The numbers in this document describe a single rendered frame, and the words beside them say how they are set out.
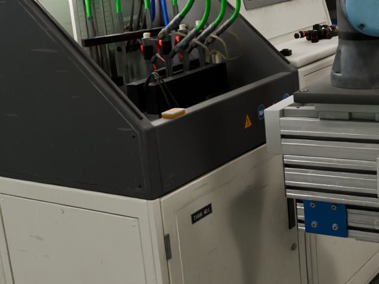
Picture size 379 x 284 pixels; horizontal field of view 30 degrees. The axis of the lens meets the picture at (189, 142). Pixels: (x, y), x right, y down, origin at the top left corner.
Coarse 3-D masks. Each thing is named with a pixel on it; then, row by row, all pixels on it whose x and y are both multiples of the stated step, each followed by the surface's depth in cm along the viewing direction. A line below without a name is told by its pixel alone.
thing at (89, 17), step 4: (88, 0) 197; (192, 0) 175; (88, 4) 197; (188, 4) 176; (192, 4) 176; (88, 8) 197; (184, 8) 177; (188, 8) 177; (88, 12) 198; (180, 12) 179; (184, 12) 178; (88, 16) 198; (92, 16) 198; (88, 20) 198
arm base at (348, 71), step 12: (348, 36) 126; (360, 36) 125; (372, 36) 124; (348, 48) 127; (360, 48) 125; (372, 48) 125; (336, 60) 131; (348, 60) 127; (360, 60) 125; (372, 60) 124; (336, 72) 131; (348, 72) 127; (360, 72) 125; (372, 72) 124; (336, 84) 130; (348, 84) 127; (360, 84) 125; (372, 84) 125
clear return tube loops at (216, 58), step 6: (186, 24) 202; (228, 30) 204; (216, 36) 199; (198, 42) 193; (222, 42) 198; (240, 48) 204; (210, 54) 204; (216, 54) 209; (240, 54) 205; (210, 60) 193; (216, 60) 209
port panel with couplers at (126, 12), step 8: (112, 0) 216; (120, 0) 219; (128, 0) 222; (136, 0) 225; (112, 8) 217; (128, 8) 222; (136, 8) 226; (112, 16) 217; (128, 16) 223; (136, 16) 226; (128, 24) 222; (136, 40) 227
